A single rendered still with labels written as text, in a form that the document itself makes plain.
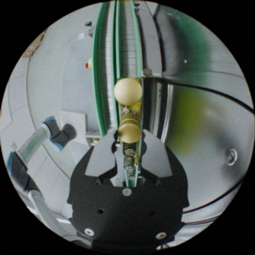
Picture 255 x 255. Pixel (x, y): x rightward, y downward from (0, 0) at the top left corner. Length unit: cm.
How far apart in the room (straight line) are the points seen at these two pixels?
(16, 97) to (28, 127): 125
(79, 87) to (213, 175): 69
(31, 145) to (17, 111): 322
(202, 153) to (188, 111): 9
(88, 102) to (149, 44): 51
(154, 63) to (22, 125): 375
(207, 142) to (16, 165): 57
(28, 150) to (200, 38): 69
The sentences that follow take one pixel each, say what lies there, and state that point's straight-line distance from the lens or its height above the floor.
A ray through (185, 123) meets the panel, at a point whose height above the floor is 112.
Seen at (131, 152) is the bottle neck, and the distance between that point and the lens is 18.
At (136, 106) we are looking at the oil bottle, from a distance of 18.
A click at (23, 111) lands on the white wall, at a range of 374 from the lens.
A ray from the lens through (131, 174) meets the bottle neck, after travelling 26.
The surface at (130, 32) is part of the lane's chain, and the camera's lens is 49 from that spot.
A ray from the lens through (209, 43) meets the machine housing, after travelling 22.
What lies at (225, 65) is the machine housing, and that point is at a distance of 17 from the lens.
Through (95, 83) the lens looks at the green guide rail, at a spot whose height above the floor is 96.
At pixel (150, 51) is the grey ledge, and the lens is 43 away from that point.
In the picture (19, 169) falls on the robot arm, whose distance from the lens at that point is 46.
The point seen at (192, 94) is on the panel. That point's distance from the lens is 18.
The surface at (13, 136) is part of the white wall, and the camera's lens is 363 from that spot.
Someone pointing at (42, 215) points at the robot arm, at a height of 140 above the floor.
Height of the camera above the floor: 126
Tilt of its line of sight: 61 degrees down
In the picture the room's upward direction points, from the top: 175 degrees counter-clockwise
